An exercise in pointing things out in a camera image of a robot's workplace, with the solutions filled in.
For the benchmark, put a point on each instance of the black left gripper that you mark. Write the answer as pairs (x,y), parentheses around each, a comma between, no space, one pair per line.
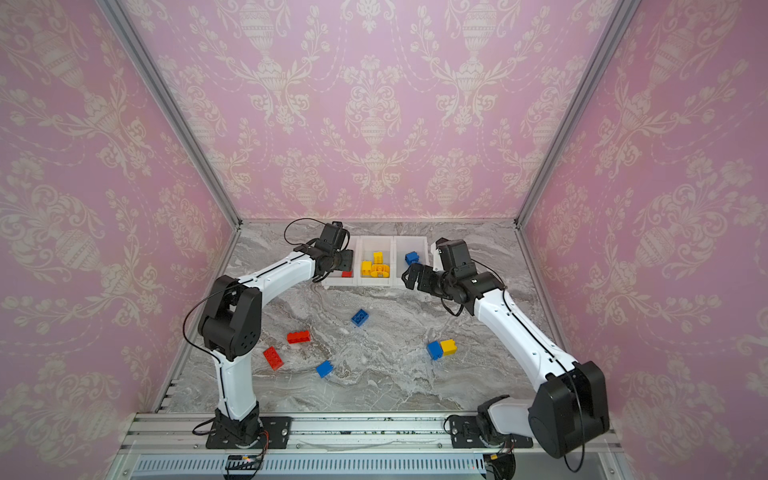
(347,260)

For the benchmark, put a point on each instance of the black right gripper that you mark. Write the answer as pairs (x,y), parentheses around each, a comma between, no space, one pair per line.
(426,279)

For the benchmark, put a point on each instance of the blue lego brick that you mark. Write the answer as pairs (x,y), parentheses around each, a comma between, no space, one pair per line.
(412,258)
(360,317)
(324,369)
(435,350)

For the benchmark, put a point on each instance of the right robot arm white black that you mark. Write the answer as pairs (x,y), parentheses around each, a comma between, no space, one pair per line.
(570,406)

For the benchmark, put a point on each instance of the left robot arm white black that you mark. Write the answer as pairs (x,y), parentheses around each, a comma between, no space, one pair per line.
(231,322)

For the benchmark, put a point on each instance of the left white plastic bin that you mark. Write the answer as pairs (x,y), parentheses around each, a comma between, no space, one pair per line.
(335,278)

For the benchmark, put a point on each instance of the middle white plastic bin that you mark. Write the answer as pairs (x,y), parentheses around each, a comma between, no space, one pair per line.
(366,247)

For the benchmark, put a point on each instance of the blue lego brick beside yellow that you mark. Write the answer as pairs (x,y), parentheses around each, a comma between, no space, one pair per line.
(435,350)

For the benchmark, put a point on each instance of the yellow lego beside blue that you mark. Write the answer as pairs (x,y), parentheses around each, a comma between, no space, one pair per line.
(448,347)

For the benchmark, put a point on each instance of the red lego brick middle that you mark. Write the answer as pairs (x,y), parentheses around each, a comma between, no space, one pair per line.
(298,337)

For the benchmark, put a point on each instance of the red lego brick lower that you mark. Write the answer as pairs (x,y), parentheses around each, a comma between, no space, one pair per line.
(273,358)

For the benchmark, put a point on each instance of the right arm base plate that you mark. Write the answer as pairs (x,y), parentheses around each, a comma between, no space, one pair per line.
(475,432)

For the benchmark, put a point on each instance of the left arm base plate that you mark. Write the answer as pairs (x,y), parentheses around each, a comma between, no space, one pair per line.
(253,432)

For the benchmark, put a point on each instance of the aluminium front rail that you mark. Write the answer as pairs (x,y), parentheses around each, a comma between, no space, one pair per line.
(400,445)

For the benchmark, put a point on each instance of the aluminium corner post left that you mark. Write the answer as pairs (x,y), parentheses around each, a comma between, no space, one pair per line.
(118,19)

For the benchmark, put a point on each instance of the aluminium corner post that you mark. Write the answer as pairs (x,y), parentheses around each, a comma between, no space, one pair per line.
(118,19)
(618,23)

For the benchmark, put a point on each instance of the aluminium corner post right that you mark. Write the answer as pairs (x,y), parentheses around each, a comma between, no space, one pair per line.
(618,23)

